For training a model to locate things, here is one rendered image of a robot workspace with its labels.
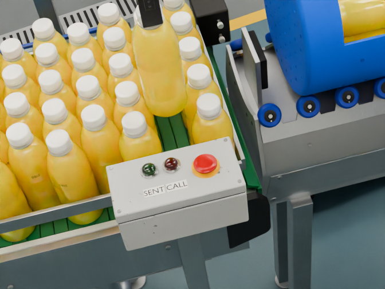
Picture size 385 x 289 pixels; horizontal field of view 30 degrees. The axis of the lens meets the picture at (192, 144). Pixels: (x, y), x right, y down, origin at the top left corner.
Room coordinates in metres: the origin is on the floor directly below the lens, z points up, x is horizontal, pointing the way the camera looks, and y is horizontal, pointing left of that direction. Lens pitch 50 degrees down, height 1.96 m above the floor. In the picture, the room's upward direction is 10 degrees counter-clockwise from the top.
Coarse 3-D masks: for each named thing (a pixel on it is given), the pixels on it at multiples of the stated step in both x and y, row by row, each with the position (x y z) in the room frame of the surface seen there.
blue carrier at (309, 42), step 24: (264, 0) 1.10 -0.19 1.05; (288, 0) 0.94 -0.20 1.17; (312, 0) 0.90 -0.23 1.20; (336, 0) 0.89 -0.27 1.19; (288, 24) 0.95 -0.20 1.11; (312, 24) 0.87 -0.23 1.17; (336, 24) 0.87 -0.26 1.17; (288, 48) 0.95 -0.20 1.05; (312, 48) 0.85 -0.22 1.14; (336, 48) 0.85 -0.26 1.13; (360, 48) 0.85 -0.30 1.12; (384, 48) 0.85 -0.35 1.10; (288, 72) 0.95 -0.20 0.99; (312, 72) 0.84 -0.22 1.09; (336, 72) 0.85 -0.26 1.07; (360, 72) 0.85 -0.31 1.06; (384, 72) 0.87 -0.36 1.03
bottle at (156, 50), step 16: (144, 32) 0.82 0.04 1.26; (160, 32) 0.82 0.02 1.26; (144, 48) 0.81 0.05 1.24; (160, 48) 0.80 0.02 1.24; (176, 48) 0.82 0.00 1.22; (144, 64) 0.81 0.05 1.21; (160, 64) 0.80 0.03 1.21; (176, 64) 0.81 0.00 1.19; (144, 80) 0.81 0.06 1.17; (160, 80) 0.80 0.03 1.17; (176, 80) 0.81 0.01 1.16; (144, 96) 0.83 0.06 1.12; (160, 96) 0.80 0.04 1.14; (176, 96) 0.81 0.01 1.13; (160, 112) 0.80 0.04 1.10; (176, 112) 0.80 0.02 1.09
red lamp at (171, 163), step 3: (168, 159) 0.69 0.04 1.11; (171, 159) 0.69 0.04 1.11; (174, 159) 0.69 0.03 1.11; (165, 162) 0.69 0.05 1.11; (168, 162) 0.69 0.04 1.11; (171, 162) 0.69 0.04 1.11; (174, 162) 0.69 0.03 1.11; (177, 162) 0.69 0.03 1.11; (165, 165) 0.69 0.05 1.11; (168, 165) 0.68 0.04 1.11; (171, 165) 0.68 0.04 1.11; (174, 165) 0.68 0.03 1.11; (177, 165) 0.68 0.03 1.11; (168, 168) 0.68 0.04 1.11; (171, 168) 0.68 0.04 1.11; (174, 168) 0.68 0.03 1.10
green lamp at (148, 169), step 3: (144, 165) 0.69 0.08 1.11; (147, 165) 0.69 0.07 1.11; (150, 165) 0.69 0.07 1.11; (153, 165) 0.69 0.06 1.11; (144, 168) 0.69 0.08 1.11; (147, 168) 0.68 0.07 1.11; (150, 168) 0.68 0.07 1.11; (153, 168) 0.68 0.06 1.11; (144, 171) 0.68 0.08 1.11; (147, 171) 0.68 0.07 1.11; (150, 171) 0.68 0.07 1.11; (153, 171) 0.68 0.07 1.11; (144, 174) 0.68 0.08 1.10; (147, 174) 0.68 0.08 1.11; (150, 174) 0.68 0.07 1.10
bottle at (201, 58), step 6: (198, 54) 0.94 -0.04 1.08; (204, 54) 0.95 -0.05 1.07; (186, 60) 0.93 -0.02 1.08; (192, 60) 0.93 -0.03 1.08; (198, 60) 0.94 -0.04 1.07; (204, 60) 0.94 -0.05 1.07; (186, 66) 0.93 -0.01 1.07; (210, 66) 0.94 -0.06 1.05; (186, 72) 0.92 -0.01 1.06; (210, 72) 0.93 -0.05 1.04; (186, 78) 0.92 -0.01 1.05; (186, 126) 0.93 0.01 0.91
